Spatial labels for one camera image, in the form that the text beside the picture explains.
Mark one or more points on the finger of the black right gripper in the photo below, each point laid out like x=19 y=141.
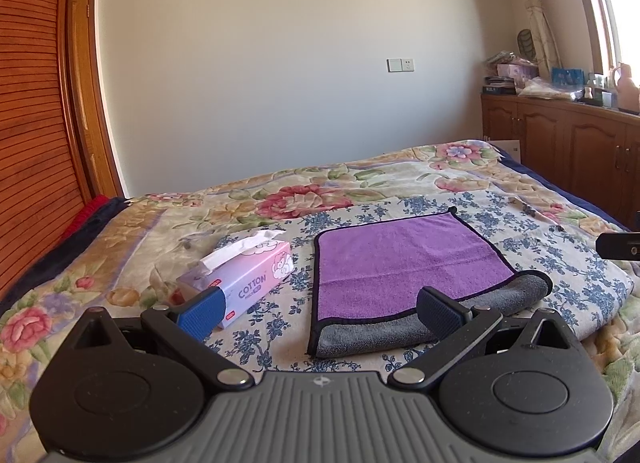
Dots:
x=619 y=246

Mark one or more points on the pink bottle on cabinet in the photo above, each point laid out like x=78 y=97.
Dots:
x=627 y=91

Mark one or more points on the blue box on cabinet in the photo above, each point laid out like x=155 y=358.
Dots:
x=568 y=78

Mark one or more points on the wooden slatted wardrobe door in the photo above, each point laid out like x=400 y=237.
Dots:
x=43 y=179

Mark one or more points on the patterned beige curtain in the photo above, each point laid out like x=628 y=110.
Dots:
x=547 y=53

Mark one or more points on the blue floral white sheet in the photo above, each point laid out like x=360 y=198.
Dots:
x=598 y=299

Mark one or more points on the wooden sideboard cabinet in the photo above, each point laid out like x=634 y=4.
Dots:
x=590 y=152

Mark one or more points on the white wall switch socket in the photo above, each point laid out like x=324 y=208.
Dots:
x=400 y=65

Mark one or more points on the pink box on cabinet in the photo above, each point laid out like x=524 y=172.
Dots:
x=518 y=72

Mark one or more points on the dark woven fan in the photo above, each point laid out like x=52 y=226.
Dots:
x=526 y=46

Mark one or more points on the purple and grey towel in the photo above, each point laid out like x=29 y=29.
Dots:
x=367 y=279

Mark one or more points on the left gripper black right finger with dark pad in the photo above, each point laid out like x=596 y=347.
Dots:
x=458 y=330

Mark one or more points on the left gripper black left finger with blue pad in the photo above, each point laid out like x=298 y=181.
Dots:
x=181 y=332

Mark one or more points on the floral bed quilt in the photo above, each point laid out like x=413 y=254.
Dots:
x=134 y=262

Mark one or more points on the pink cotton tissue pack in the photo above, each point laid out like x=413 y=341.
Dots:
x=238 y=274

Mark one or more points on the red and navy blanket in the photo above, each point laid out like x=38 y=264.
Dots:
x=85 y=227

